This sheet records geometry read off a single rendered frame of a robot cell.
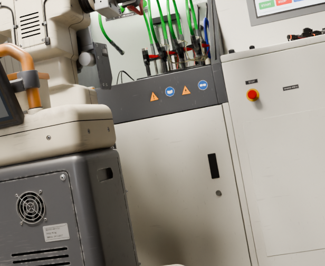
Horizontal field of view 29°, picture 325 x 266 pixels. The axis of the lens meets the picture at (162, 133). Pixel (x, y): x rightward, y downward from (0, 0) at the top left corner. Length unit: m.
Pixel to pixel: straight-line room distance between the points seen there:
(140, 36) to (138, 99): 0.65
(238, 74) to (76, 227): 1.17
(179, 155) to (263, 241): 0.48
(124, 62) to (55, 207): 1.66
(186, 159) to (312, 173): 0.50
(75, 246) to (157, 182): 1.03
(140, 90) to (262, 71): 0.50
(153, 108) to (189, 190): 0.36
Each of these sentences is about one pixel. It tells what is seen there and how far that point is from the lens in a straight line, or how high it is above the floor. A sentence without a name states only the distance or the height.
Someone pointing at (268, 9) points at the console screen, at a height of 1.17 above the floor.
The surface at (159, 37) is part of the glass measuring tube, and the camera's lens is 3.09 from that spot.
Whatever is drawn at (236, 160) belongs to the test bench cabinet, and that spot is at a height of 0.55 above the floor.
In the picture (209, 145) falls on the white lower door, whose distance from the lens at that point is 2.51.
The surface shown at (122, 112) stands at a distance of 2.57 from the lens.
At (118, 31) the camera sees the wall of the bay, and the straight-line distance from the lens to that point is 3.17.
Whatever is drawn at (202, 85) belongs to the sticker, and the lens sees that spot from 2.51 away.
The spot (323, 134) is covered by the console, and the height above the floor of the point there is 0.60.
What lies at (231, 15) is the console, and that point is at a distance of 2.80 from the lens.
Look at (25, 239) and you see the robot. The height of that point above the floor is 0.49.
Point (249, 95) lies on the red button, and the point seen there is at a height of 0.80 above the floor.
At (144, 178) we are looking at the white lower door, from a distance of 2.56.
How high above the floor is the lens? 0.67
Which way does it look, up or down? 1 degrees up
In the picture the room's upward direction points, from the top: 10 degrees counter-clockwise
